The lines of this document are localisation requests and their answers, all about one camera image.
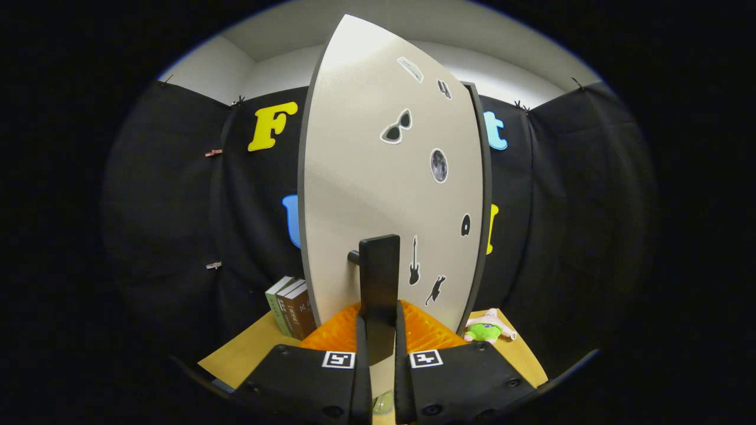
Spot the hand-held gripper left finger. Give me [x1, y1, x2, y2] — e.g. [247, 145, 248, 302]
[233, 301, 374, 425]

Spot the dark grey cabinet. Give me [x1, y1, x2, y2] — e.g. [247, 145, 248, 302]
[461, 81, 493, 331]

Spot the black backdrop cloth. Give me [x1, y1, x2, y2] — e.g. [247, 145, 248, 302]
[100, 80, 659, 378]

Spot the beige cabinet door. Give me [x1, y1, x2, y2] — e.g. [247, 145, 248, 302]
[297, 15, 486, 384]

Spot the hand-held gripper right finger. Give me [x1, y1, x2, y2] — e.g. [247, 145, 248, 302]
[394, 299, 538, 425]

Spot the green book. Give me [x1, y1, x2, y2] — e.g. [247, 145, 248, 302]
[265, 276, 295, 338]

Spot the brown book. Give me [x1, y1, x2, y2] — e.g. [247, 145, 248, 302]
[276, 280, 305, 340]
[283, 285, 318, 341]

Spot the green and pink plush toy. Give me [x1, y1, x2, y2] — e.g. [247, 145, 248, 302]
[462, 308, 517, 344]

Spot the black door handle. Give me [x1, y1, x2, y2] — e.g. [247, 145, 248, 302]
[347, 234, 401, 367]

